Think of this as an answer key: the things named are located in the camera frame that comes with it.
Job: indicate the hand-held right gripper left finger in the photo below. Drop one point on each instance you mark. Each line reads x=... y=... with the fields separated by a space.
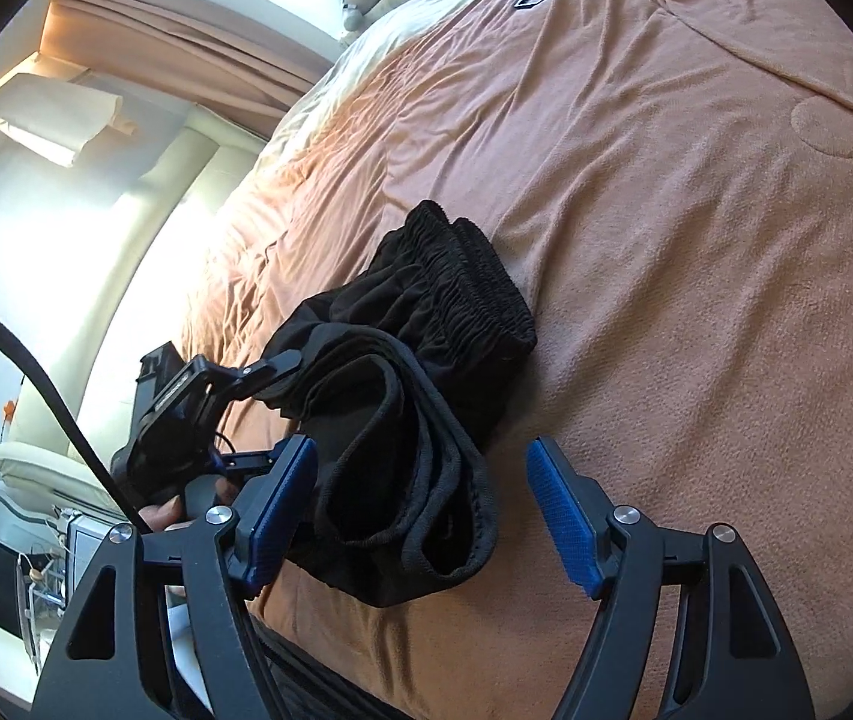
x=280 y=510

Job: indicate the orange blanket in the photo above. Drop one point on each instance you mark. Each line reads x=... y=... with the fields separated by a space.
x=659 y=277

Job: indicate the black pants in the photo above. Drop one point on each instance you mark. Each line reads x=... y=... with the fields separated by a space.
x=411 y=390

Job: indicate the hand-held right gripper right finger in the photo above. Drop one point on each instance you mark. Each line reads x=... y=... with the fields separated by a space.
x=565 y=517

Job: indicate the pink curtain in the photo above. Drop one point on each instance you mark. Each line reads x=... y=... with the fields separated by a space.
x=186 y=52

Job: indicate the cream bed sheet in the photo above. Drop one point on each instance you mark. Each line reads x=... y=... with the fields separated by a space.
x=366 y=67

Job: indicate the cream padded headboard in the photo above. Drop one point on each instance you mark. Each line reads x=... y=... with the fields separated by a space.
x=171 y=255

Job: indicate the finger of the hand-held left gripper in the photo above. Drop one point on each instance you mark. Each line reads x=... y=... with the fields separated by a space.
x=250 y=461
x=268 y=375

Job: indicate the person's left hand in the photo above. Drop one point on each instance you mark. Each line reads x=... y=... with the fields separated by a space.
x=163 y=517

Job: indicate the cream plush toy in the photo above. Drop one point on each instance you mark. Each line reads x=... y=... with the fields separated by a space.
x=366 y=0

